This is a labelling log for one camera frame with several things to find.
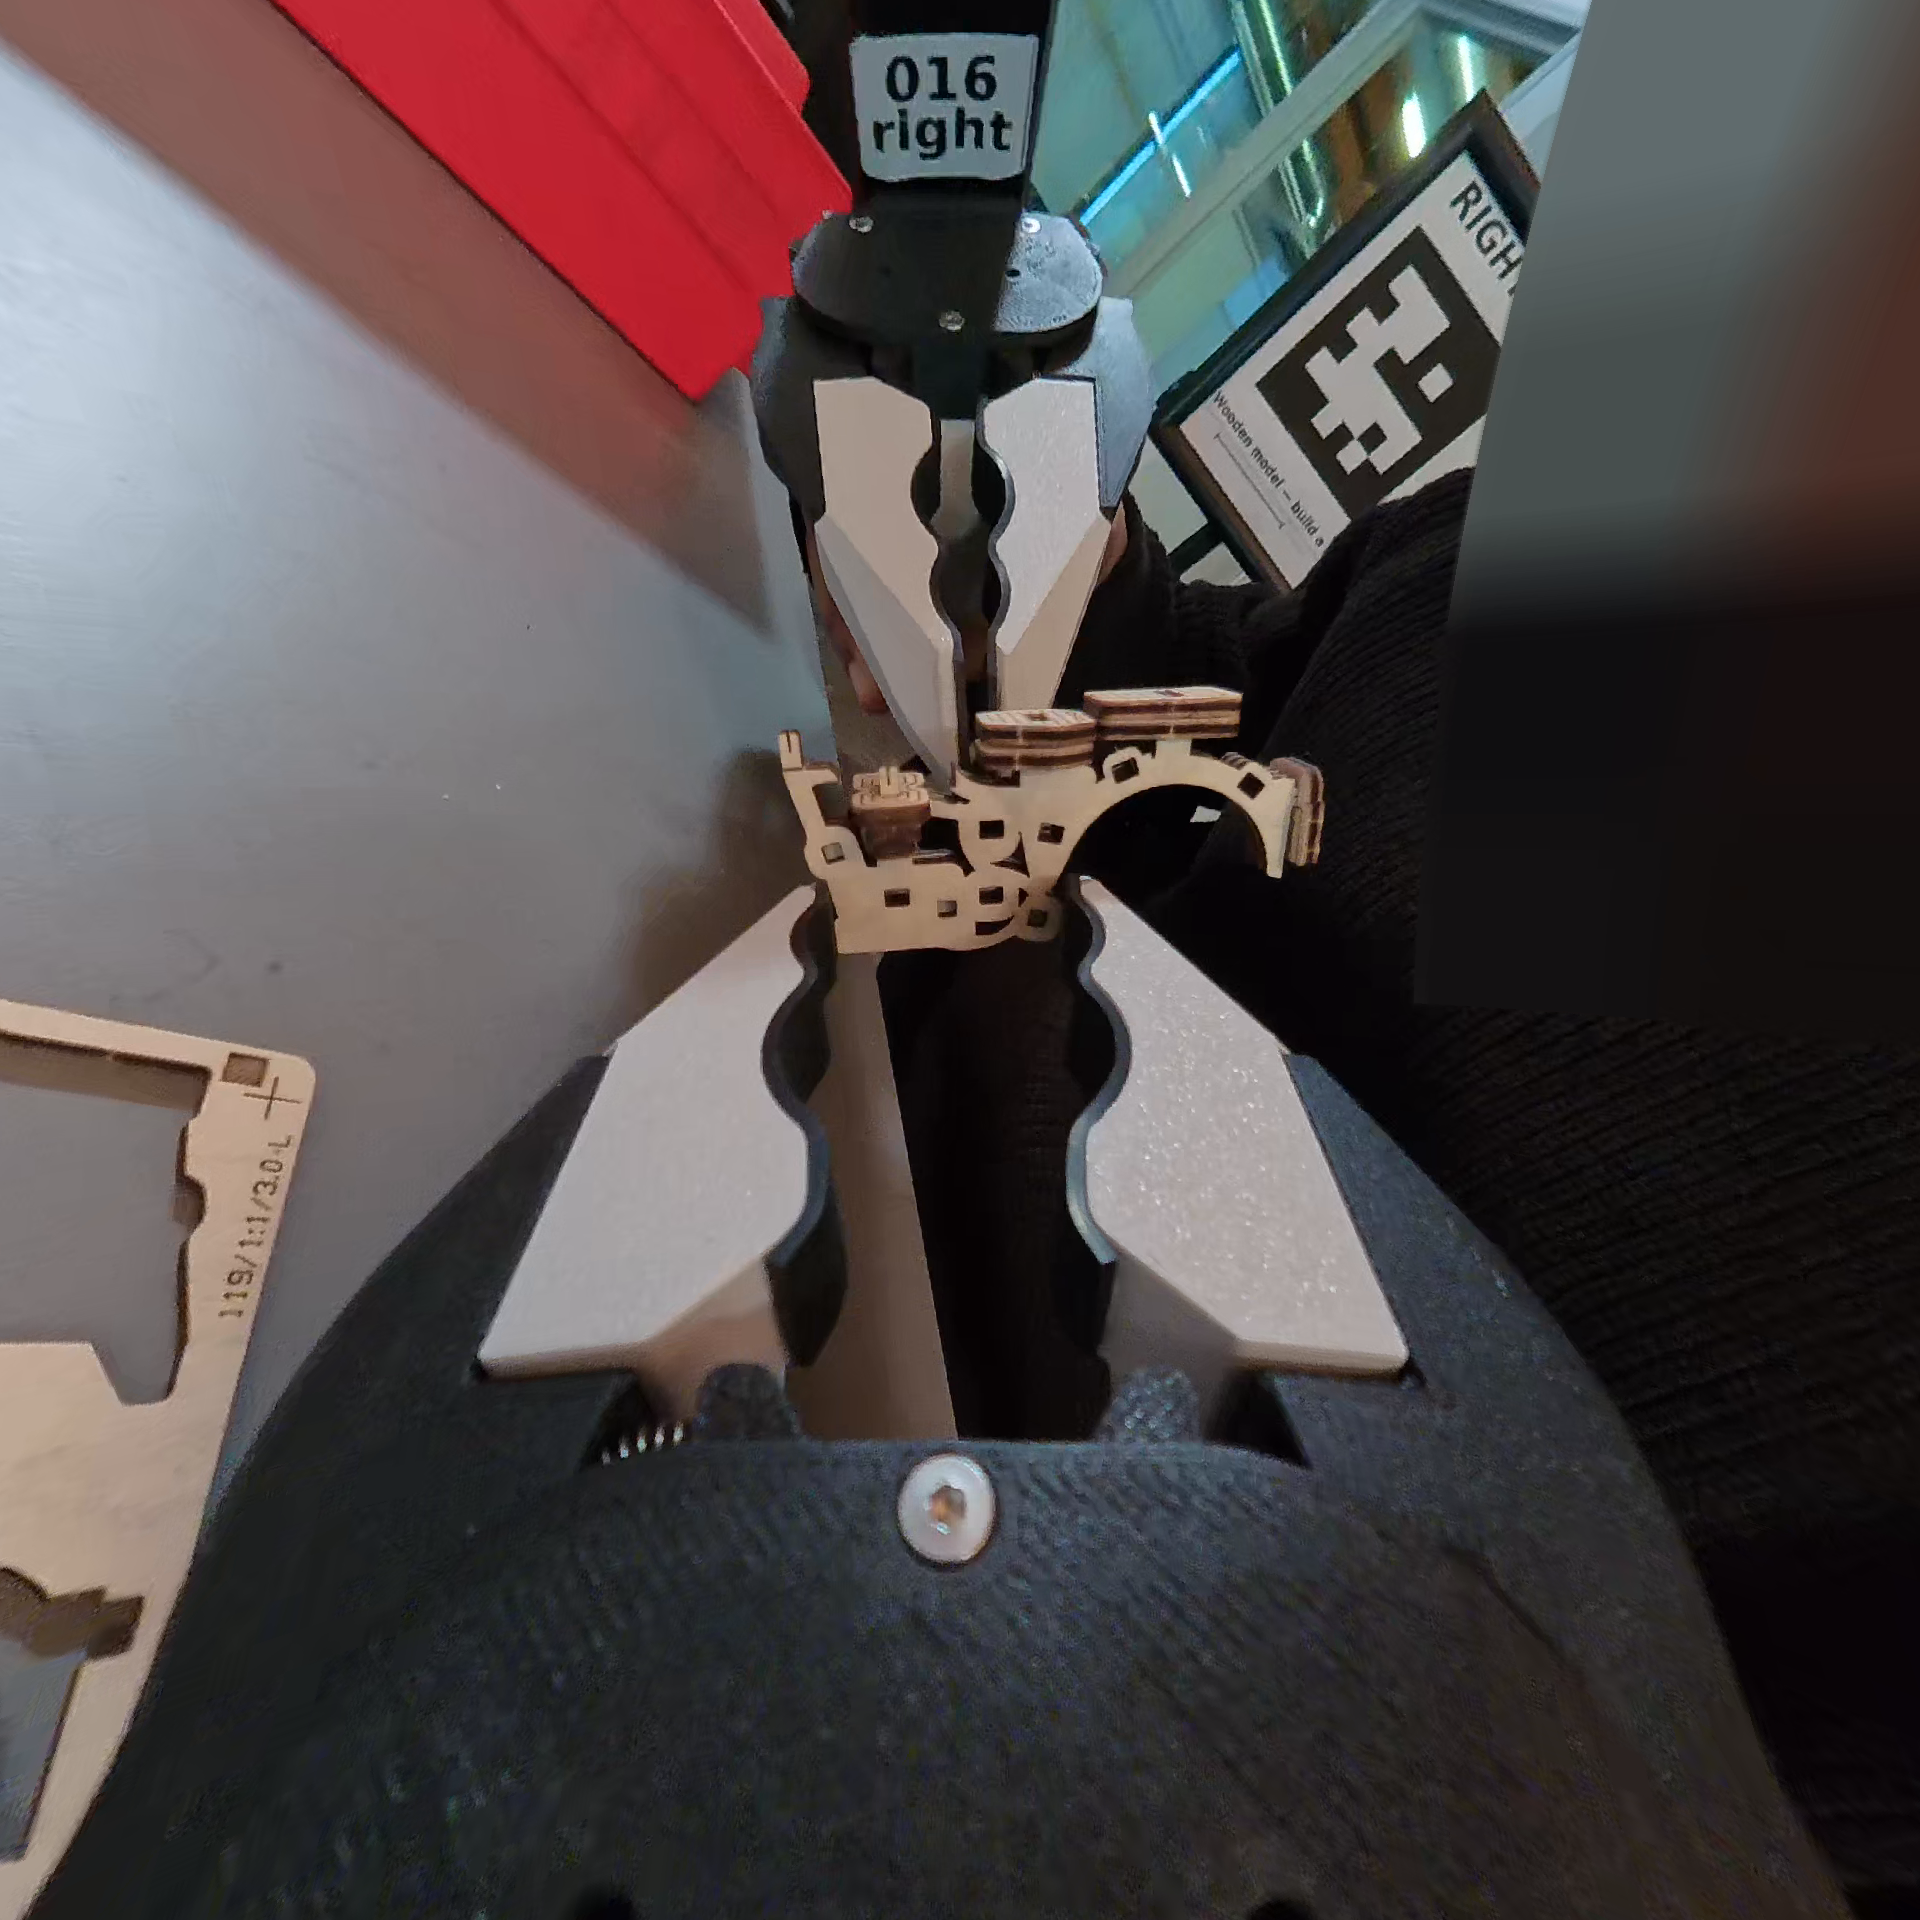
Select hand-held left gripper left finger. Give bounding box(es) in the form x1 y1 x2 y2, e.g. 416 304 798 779
477 883 847 1390

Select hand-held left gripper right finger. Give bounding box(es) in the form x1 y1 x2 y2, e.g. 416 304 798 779
1063 872 1415 1383

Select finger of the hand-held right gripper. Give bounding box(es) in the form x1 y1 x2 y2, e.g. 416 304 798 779
977 380 1121 710
808 375 964 783

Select wooden puzzle model piece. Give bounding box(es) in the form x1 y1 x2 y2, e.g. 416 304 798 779
777 680 1328 958

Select person's right forearm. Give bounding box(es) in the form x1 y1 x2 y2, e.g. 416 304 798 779
1102 469 1478 902

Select grey desk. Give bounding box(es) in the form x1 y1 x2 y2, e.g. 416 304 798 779
0 45 962 1920

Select person's right hand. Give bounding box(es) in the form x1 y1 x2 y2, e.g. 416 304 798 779
815 575 903 712

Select framed marker sign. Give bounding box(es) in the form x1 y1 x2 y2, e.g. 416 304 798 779
1151 88 1542 589

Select red plastic box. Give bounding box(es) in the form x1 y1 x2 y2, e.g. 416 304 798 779
269 0 854 404

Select person's black sweater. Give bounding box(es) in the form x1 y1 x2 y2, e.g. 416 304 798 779
884 838 1920 1920

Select wooden sheet with large cutouts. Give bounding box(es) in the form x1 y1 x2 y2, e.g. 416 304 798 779
0 996 318 1905

